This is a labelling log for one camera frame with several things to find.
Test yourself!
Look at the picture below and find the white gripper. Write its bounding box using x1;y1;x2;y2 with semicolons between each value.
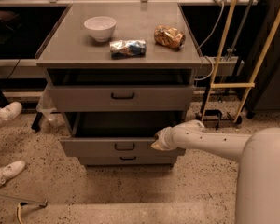
151;127;177;151

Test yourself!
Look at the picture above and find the grey drawer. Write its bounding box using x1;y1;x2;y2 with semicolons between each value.
79;156;177;166
49;85;193;112
61;111;183;159

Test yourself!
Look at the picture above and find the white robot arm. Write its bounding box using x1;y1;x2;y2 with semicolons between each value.
151;120;280;224

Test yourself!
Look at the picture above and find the grey bottom drawer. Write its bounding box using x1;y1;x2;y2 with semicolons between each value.
79;156;177;166

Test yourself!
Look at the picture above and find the grey drawer cabinet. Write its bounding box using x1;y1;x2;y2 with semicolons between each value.
37;3;201;157

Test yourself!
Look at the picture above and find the grey top drawer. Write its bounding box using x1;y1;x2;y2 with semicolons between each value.
49;85;193;112

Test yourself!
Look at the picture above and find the crushed blue silver can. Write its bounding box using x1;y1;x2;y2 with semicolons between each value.
109;40;147;59

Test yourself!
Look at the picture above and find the crushed gold can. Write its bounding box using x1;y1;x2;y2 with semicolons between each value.
154;25;186;49

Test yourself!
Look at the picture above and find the grey grabber stick tool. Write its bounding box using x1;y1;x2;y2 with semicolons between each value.
0;192;49;224

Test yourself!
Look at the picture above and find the white bowl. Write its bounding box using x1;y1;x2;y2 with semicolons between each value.
84;16;117;42

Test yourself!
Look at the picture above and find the white sneaker upper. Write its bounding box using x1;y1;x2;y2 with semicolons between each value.
0;102;22;129

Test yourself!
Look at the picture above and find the white sneaker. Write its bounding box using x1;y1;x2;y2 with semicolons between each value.
0;161;26;188
0;102;22;129

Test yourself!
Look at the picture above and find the white sneaker lower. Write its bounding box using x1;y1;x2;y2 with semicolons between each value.
0;161;26;188

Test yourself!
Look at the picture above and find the white power cable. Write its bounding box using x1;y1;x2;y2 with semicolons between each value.
194;2;226;82

